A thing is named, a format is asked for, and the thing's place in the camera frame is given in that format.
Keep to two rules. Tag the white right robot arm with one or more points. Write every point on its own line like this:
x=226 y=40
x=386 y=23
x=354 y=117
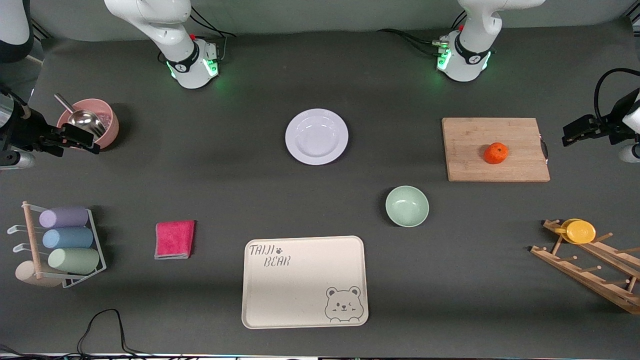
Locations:
x=165 y=25

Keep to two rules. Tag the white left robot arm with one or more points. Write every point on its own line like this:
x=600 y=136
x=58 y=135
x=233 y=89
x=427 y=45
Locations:
x=470 y=50

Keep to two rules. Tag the green bowl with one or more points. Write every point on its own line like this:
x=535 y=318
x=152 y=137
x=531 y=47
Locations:
x=407 y=206

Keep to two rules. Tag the pink folded cloth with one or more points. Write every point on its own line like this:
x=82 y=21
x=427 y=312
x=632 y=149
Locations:
x=174 y=240

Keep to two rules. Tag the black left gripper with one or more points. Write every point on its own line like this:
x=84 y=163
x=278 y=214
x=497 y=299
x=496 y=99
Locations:
x=608 y=124

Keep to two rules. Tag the beige bear print tray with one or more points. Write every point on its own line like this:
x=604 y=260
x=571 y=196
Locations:
x=300 y=285

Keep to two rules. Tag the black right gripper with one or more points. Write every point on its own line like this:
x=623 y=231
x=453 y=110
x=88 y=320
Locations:
x=26 y=131

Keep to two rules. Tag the wooden peg drying rack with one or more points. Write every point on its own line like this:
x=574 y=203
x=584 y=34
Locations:
x=595 y=280

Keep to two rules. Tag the wooden cutting board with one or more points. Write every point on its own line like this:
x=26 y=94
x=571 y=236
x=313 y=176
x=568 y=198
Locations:
x=470 y=150

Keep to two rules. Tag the purple cup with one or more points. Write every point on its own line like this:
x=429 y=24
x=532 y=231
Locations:
x=64 y=217

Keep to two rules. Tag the metal scoop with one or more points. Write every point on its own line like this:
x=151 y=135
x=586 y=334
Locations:
x=85 y=120

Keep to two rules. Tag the yellow cup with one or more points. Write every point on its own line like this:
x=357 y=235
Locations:
x=580 y=231

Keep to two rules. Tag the pink bowl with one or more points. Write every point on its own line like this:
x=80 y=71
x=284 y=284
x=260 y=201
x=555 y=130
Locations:
x=111 y=127

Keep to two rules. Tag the wooden rack dowel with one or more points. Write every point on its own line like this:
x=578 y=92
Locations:
x=33 y=240

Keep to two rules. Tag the green cup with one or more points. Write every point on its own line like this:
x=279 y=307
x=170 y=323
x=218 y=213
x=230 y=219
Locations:
x=74 y=260

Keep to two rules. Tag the blue cup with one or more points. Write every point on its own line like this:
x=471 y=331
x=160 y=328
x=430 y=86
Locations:
x=67 y=238

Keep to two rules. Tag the orange fruit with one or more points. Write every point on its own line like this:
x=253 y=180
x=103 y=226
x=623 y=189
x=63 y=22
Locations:
x=496 y=153

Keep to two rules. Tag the beige cup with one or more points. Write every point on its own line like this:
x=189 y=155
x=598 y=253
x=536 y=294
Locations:
x=25 y=274

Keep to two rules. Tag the white round plate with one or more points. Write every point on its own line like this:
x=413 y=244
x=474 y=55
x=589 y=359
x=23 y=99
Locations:
x=316 y=136

